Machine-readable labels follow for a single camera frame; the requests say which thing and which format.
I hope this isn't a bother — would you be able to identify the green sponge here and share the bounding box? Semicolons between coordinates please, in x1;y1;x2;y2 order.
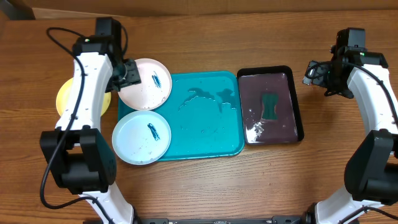
262;93;279;120

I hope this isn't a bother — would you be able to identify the teal plastic tray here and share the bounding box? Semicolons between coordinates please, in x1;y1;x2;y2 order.
118;71;244;161

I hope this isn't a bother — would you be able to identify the yellow plate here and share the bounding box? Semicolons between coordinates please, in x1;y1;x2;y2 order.
56;78;111;116

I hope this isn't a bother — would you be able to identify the light blue plate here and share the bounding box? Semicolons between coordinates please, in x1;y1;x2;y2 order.
112;111;172;166

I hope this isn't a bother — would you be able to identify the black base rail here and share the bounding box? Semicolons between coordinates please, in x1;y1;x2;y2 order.
139;215;301;224

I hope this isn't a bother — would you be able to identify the pink white plate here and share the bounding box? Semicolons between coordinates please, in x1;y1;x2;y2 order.
118;58;172;110

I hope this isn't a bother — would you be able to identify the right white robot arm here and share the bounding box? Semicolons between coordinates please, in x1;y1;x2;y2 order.
299;27;397;223

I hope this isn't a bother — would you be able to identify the black rectangular tray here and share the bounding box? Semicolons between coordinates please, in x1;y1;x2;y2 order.
237;65;304;145

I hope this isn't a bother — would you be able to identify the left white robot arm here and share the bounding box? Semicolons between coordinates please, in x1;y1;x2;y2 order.
39;17;141;223

